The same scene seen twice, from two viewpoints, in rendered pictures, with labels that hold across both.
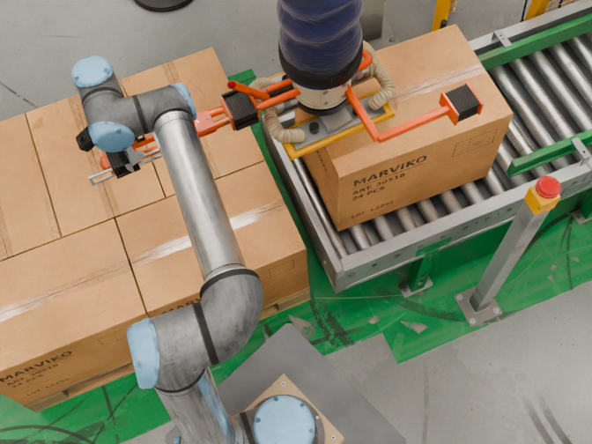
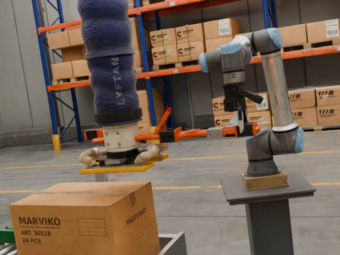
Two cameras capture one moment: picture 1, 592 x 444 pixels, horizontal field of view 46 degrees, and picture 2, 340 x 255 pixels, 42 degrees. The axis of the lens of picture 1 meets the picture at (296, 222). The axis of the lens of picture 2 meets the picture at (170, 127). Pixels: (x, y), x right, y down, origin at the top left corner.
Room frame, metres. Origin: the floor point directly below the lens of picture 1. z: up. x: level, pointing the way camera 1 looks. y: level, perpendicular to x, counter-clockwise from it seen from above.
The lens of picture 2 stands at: (2.62, 1.45, 1.48)
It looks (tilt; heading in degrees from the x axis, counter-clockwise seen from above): 7 degrees down; 222
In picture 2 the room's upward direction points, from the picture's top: 8 degrees counter-clockwise
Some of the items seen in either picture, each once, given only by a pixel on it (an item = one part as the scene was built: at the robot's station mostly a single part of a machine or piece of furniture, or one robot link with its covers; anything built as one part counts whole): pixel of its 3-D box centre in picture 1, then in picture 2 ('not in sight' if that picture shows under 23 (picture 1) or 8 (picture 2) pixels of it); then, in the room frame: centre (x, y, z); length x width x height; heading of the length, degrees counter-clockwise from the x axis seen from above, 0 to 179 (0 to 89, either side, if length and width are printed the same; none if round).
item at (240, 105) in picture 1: (240, 108); (170, 135); (1.14, 0.12, 1.21); 0.10 x 0.08 x 0.06; 20
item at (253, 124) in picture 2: (121, 155); (246, 129); (1.02, 0.46, 1.21); 0.08 x 0.07 x 0.05; 110
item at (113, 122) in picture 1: (113, 120); (237, 56); (0.91, 0.39, 1.52); 0.12 x 0.12 x 0.09; 15
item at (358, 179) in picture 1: (395, 129); (87, 229); (1.31, -0.37, 0.75); 0.60 x 0.40 x 0.40; 106
